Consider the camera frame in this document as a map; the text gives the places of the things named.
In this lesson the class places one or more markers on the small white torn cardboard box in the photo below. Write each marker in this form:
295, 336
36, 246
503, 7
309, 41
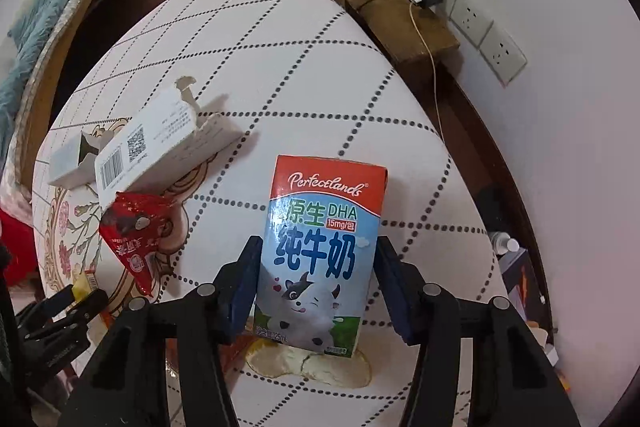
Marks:
65, 164

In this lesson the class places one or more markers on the dark orange printed box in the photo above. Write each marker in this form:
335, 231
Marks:
522, 277

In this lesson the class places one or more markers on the white wall socket row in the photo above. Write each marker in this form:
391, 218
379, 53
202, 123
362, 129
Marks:
465, 14

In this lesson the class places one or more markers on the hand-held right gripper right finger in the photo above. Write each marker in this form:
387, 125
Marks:
395, 292

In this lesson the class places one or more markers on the red cloth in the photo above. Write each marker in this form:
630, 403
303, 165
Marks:
15, 247

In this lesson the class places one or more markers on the blue fluffy blanket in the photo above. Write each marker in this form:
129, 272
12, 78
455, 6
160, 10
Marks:
35, 32

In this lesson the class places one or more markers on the wooden stool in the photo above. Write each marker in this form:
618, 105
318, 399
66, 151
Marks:
395, 22

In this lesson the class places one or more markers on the white barcode cardboard box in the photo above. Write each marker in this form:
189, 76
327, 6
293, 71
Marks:
150, 142

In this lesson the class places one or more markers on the blue red milk carton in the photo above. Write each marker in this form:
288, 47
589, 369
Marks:
320, 247

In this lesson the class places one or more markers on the pale yellow peel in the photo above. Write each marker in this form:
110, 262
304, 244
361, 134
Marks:
325, 367

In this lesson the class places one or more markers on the yellow orange packet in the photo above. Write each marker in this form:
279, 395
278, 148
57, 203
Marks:
85, 284

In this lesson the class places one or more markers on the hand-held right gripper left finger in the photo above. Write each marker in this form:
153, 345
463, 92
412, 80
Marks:
242, 292

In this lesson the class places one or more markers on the red snack wrapper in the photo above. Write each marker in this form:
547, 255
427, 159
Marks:
135, 232

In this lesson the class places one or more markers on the white quilted tablecloth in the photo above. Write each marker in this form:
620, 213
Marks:
280, 82

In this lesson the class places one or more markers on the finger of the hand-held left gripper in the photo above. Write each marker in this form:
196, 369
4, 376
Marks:
55, 332
85, 304

